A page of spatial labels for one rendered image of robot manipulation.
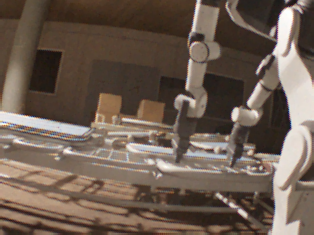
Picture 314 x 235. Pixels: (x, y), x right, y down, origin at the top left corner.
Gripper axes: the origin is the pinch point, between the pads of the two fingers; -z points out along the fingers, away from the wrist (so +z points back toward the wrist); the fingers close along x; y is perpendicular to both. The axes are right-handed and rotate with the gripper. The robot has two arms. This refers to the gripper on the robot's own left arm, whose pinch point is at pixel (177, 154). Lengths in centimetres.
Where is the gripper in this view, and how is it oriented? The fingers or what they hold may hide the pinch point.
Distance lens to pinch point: 123.5
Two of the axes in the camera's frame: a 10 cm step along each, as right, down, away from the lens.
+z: 2.2, -9.3, -3.0
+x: 1.7, 3.4, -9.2
